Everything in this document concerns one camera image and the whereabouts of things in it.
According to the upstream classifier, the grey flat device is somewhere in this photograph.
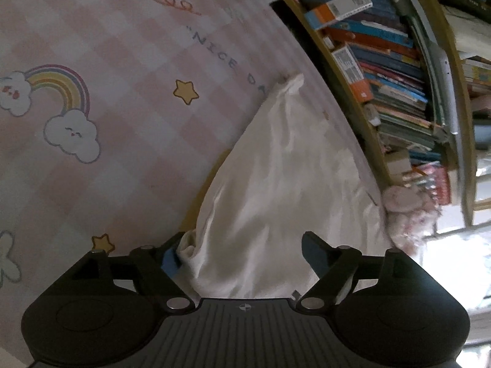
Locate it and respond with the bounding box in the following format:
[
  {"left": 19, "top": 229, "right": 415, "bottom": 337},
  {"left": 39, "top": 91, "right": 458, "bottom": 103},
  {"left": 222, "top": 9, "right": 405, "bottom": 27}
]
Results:
[{"left": 399, "top": 0, "right": 461, "bottom": 136}]

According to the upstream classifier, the white frame bookshelf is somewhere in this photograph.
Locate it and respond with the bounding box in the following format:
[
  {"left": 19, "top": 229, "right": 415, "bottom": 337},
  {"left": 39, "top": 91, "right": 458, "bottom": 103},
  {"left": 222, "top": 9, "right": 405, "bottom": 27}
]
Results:
[{"left": 257, "top": 0, "right": 491, "bottom": 234}]

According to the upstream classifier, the small white box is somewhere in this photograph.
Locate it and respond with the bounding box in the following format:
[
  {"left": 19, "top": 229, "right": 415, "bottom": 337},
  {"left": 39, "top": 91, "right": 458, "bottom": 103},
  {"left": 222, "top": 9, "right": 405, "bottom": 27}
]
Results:
[{"left": 364, "top": 103, "right": 381, "bottom": 127}]

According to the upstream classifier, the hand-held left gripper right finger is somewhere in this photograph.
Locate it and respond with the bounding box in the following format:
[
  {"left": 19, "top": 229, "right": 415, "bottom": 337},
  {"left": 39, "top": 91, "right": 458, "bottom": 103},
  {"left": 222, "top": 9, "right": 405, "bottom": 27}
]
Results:
[{"left": 297, "top": 231, "right": 420, "bottom": 310}]

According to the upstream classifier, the beige pen holder box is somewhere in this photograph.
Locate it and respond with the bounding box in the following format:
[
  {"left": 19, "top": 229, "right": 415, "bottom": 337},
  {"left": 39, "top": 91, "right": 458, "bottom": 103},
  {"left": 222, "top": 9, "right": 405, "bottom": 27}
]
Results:
[{"left": 384, "top": 149, "right": 413, "bottom": 185}]

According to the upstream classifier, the row of colourful books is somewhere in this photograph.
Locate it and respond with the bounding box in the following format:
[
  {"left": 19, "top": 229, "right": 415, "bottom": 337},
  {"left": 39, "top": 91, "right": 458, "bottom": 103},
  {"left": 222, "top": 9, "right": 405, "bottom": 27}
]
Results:
[{"left": 295, "top": 0, "right": 453, "bottom": 169}]

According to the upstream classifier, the orange and white flat box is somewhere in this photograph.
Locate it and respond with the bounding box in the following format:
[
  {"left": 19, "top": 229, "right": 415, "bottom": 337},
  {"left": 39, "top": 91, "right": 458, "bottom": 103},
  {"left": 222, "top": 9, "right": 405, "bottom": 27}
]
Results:
[{"left": 332, "top": 44, "right": 373, "bottom": 103}]

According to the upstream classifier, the cream t-shirt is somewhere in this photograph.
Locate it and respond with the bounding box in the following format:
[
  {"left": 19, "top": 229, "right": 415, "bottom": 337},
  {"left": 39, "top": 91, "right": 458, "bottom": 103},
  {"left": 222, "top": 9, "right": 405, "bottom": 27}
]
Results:
[{"left": 174, "top": 73, "right": 396, "bottom": 307}]

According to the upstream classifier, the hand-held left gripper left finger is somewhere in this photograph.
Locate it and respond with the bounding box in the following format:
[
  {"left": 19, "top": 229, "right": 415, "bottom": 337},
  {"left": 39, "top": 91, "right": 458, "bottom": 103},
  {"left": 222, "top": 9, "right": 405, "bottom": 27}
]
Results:
[{"left": 67, "top": 232, "right": 194, "bottom": 311}]

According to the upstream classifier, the red box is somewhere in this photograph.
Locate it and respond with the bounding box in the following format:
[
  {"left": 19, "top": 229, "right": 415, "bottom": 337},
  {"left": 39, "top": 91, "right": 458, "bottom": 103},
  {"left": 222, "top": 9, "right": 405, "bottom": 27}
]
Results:
[{"left": 416, "top": 163, "right": 452, "bottom": 205}]

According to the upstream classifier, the white and orange tall box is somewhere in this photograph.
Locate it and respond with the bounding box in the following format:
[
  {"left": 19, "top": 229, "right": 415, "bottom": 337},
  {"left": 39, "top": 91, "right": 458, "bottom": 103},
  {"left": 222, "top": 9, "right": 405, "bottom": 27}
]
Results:
[{"left": 305, "top": 0, "right": 373, "bottom": 30}]

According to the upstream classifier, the pink and white plush toy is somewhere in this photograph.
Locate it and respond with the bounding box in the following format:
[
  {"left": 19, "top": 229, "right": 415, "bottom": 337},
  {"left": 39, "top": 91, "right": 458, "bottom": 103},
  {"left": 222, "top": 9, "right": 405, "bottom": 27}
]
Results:
[{"left": 381, "top": 186, "right": 446, "bottom": 254}]

